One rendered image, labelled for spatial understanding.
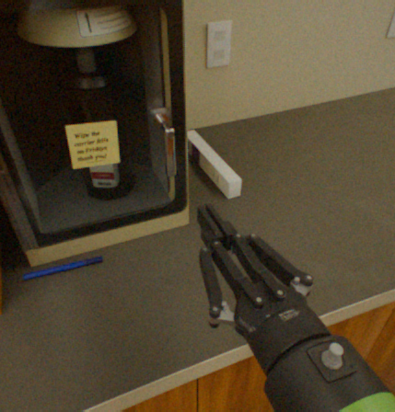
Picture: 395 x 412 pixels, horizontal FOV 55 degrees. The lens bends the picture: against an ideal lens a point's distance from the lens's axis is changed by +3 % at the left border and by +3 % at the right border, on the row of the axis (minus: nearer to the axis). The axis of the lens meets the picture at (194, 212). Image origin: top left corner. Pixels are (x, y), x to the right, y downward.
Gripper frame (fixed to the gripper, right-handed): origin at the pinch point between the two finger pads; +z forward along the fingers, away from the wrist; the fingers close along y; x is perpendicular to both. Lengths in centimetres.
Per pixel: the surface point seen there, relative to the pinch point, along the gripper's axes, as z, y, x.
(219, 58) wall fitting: 65, -31, 1
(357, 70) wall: 66, -83, 12
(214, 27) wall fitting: 65, -29, -7
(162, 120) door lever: 20.3, 0.2, -6.4
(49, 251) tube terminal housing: 22.8, 22.9, 17.6
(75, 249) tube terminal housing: 22.8, 18.3, 18.9
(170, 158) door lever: 16.5, 0.3, -1.4
